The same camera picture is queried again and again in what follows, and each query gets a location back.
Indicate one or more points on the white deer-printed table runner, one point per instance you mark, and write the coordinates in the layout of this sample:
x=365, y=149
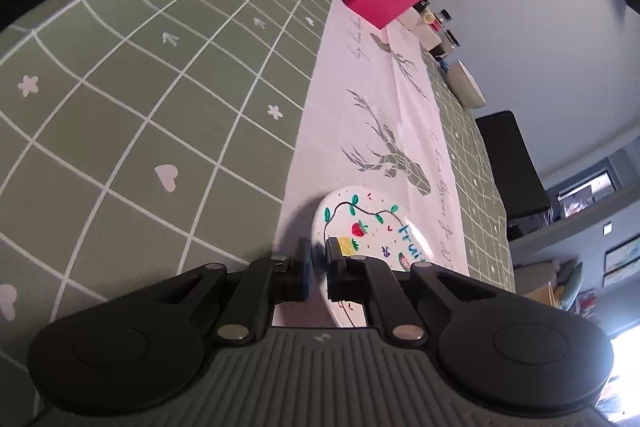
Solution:
x=350, y=117

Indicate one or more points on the white fruit-printed plate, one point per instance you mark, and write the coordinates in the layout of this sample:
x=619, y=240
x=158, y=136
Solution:
x=372, y=227

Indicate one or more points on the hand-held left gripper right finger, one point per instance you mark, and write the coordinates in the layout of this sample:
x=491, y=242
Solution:
x=332, y=257

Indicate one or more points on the white ceramic bowl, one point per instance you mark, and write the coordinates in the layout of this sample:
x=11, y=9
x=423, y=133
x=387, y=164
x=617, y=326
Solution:
x=465, y=84

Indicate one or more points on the black-lidded jar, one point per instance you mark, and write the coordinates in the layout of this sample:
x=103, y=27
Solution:
x=421, y=5

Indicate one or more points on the green checked tablecloth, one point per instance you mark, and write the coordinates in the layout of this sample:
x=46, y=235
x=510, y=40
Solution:
x=150, y=82

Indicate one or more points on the framed wall picture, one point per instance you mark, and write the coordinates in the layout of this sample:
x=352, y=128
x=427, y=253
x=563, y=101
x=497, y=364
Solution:
x=622, y=263

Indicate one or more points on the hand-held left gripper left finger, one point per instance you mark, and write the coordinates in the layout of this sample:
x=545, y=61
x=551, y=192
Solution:
x=304, y=267

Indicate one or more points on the white box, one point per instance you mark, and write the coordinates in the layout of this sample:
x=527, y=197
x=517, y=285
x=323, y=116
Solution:
x=431, y=39
x=412, y=21

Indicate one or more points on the small red-labelled bottle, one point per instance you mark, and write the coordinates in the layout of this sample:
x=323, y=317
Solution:
x=441, y=19

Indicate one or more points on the clear glass jar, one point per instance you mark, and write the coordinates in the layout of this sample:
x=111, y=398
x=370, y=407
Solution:
x=450, y=43

